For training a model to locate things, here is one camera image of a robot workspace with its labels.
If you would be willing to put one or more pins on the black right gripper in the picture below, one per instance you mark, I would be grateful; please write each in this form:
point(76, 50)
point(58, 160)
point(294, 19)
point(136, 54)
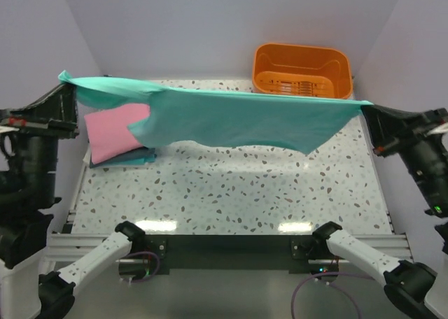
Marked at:
point(384, 125)

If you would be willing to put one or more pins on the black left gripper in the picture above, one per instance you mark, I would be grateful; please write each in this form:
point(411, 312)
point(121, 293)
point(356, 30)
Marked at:
point(58, 108)

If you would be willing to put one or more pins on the mint green t-shirt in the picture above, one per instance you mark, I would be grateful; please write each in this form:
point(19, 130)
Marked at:
point(219, 118)

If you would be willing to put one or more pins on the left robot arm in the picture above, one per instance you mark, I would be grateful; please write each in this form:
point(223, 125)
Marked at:
point(29, 142)

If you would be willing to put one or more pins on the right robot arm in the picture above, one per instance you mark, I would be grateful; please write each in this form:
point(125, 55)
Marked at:
point(417, 288)

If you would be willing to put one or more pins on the folded pink t-shirt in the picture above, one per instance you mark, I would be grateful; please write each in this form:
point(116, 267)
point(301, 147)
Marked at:
point(108, 132)

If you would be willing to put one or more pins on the orange plastic basket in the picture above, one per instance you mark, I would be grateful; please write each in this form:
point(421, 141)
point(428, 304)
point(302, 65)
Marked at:
point(302, 70)

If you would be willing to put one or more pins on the folded turquoise t-shirt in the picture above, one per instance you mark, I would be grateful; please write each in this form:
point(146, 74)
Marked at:
point(139, 162)

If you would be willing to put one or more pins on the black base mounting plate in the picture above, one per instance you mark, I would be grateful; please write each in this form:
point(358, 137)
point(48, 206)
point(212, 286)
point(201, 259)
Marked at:
point(227, 252)

